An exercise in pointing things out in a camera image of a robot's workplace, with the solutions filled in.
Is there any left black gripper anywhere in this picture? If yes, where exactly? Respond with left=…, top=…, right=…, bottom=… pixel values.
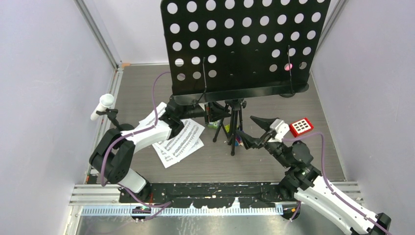
left=179, top=100, right=230, bottom=125

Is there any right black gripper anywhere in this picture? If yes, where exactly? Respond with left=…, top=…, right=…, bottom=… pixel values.
left=235, top=115, right=291, bottom=168

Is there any black music stand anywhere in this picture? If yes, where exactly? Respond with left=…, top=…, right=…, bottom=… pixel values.
left=160, top=0, right=332, bottom=157

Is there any sheet music page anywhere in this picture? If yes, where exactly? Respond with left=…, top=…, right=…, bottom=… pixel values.
left=157, top=118, right=205, bottom=152
left=152, top=139, right=204, bottom=168

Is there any white toy microphone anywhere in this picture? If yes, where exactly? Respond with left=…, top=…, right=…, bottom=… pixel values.
left=90, top=94, right=115, bottom=121

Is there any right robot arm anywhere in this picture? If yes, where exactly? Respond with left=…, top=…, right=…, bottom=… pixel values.
left=235, top=116, right=392, bottom=235

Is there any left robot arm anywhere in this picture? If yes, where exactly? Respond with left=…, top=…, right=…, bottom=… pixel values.
left=89, top=98, right=231, bottom=203

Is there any green owl number block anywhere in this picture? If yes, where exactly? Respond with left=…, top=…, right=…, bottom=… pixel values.
left=207, top=121, right=220, bottom=129

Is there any colourful toy brick car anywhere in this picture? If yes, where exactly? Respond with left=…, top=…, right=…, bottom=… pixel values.
left=225, top=124, right=243, bottom=146

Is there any red white cube block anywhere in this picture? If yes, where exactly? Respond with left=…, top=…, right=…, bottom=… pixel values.
left=289, top=117, right=314, bottom=138

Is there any black round microphone stand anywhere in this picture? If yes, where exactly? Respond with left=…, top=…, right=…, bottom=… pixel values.
left=279, top=93, right=296, bottom=98

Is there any pink toy microphone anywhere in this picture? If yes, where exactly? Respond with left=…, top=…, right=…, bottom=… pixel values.
left=284, top=63, right=293, bottom=71

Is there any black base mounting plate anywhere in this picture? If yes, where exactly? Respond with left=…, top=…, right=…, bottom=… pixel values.
left=118, top=182, right=301, bottom=212

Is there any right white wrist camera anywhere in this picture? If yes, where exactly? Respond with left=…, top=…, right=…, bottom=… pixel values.
left=267, top=118, right=290, bottom=142

